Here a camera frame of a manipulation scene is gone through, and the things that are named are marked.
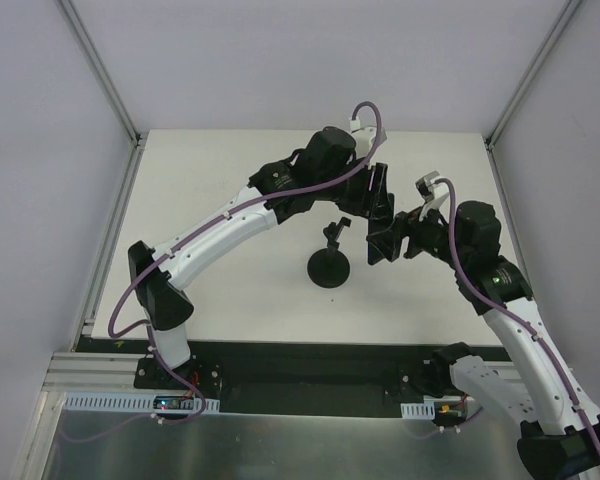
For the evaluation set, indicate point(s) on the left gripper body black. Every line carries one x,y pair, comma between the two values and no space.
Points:
377,189

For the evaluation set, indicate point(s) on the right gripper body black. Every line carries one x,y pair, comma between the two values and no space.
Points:
400,234

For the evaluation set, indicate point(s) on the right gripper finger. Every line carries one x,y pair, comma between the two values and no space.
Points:
383,247
399,226

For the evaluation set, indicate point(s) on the black smartphone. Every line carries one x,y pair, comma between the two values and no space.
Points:
381,240

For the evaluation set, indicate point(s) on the black phone stand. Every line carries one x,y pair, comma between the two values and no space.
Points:
329,268

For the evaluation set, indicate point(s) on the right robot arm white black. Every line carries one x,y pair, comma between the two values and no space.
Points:
557,422

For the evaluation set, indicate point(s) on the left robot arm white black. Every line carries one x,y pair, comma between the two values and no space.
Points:
333,167

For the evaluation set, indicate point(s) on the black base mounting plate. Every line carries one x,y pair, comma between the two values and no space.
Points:
358,400

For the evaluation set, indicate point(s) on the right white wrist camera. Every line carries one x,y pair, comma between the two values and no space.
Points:
432,191

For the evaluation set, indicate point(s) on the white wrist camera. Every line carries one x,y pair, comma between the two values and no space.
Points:
365,137
432,191

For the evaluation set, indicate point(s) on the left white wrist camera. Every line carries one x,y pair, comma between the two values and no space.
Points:
365,137

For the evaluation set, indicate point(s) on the right white cable duct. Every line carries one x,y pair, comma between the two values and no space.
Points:
418,411

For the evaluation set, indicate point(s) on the white cable duct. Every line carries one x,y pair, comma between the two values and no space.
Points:
418,411
139,403

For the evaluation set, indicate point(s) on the right aluminium frame post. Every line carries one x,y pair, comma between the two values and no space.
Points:
552,38

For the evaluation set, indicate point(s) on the aluminium frame post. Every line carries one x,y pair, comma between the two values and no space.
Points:
86,44
552,38

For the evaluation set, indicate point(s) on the left white cable duct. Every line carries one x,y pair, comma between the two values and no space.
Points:
139,403

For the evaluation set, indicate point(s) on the left aluminium frame post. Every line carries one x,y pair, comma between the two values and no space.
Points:
86,44

